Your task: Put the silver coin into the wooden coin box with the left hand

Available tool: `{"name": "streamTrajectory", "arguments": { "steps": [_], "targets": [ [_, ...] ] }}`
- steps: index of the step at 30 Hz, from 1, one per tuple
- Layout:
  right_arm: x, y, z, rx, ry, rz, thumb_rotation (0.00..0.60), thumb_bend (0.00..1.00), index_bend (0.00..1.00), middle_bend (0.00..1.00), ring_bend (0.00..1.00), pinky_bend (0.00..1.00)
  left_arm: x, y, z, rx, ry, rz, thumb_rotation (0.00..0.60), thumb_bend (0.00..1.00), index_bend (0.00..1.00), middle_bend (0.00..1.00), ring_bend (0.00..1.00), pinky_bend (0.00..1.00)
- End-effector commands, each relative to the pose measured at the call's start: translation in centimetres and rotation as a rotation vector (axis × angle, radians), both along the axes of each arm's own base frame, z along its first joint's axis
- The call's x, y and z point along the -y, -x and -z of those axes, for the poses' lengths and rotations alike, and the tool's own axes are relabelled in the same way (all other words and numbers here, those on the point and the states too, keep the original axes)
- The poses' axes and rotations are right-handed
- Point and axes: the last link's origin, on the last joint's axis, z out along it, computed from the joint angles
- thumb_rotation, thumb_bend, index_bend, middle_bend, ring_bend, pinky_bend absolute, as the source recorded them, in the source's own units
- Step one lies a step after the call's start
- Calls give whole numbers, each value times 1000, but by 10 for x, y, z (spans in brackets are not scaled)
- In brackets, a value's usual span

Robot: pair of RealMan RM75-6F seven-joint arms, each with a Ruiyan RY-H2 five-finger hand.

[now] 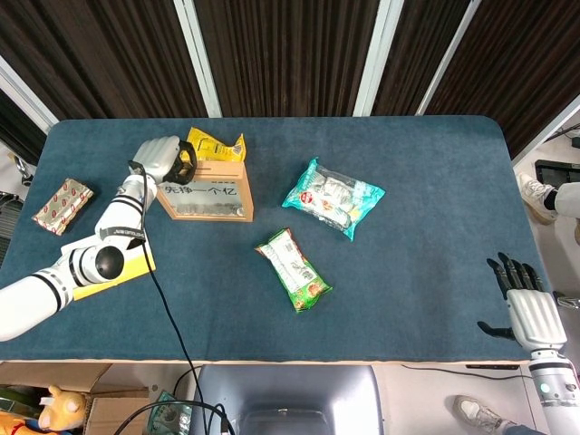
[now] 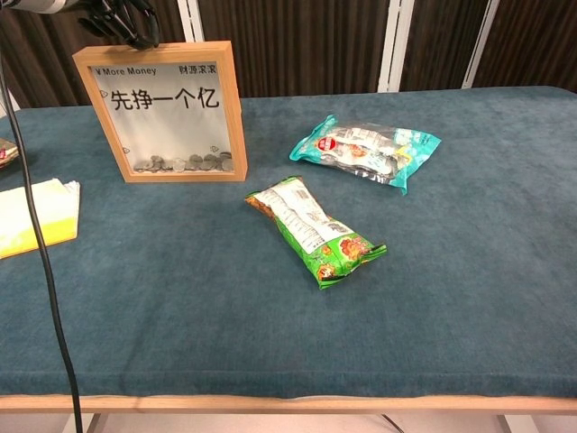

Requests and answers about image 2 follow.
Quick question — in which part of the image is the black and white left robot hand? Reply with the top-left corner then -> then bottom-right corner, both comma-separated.
76,0 -> 161,51

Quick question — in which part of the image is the green snack bag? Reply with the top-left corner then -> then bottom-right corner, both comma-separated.
243,175 -> 389,291

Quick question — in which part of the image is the thin black cable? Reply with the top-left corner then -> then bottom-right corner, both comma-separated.
381,413 -> 409,433

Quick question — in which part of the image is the white partition post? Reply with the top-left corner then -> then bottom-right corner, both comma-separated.
0,76 -> 22,114
377,0 -> 417,94
461,0 -> 501,89
177,0 -> 205,44

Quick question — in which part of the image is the wooden coin frame box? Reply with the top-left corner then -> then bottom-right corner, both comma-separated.
71,40 -> 250,184

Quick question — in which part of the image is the blue felt table cover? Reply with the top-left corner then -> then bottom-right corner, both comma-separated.
0,85 -> 577,401

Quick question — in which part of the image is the gold red patterned packet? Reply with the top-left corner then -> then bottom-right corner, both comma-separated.
0,138 -> 21,170

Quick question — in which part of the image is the yellow white cloth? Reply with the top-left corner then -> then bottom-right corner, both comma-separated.
0,177 -> 83,261

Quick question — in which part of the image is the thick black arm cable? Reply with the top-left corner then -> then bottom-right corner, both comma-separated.
0,56 -> 86,433

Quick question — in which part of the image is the teal snack bag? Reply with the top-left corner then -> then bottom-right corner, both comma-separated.
288,114 -> 443,197

